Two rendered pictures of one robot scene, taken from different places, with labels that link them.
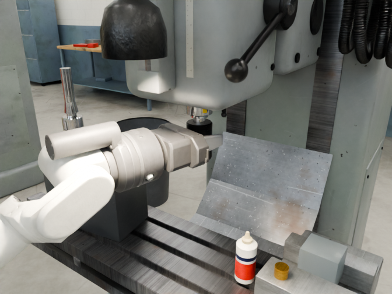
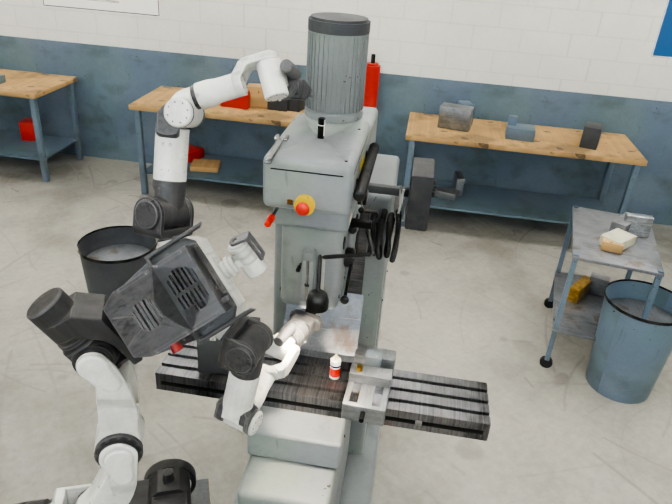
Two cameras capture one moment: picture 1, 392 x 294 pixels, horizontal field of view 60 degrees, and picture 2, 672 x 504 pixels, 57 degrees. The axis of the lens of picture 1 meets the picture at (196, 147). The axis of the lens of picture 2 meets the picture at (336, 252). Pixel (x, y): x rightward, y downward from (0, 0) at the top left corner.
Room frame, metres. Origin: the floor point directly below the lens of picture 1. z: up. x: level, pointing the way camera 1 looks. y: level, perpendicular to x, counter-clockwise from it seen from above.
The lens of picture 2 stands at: (-1.08, 0.79, 2.49)
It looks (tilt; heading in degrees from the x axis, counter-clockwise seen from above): 28 degrees down; 332
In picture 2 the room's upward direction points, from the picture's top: 4 degrees clockwise
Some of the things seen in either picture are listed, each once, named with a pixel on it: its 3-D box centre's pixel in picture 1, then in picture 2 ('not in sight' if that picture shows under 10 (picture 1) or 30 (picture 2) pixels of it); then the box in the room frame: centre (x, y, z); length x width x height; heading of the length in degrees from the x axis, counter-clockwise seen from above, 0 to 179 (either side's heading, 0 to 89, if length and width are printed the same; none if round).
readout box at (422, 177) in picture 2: not in sight; (421, 193); (0.64, -0.45, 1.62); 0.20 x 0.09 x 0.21; 145
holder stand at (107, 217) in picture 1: (95, 183); (229, 343); (0.75, 0.25, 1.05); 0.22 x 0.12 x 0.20; 64
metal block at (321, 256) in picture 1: (321, 262); (373, 360); (0.45, -0.20, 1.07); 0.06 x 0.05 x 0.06; 53
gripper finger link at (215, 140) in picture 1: (210, 143); not in sight; (0.56, -0.03, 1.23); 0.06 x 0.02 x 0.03; 130
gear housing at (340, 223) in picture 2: not in sight; (320, 194); (0.62, -0.03, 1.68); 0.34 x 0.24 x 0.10; 145
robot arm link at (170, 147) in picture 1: (157, 152); (299, 327); (0.53, 0.06, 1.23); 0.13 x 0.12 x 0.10; 40
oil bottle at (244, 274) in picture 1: (245, 255); (335, 365); (0.54, -0.10, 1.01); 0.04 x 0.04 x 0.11
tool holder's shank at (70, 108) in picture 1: (68, 92); not in sight; (0.78, 0.29, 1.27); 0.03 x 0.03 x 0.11
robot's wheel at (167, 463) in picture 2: not in sight; (170, 481); (0.69, 0.52, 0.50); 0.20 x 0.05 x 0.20; 78
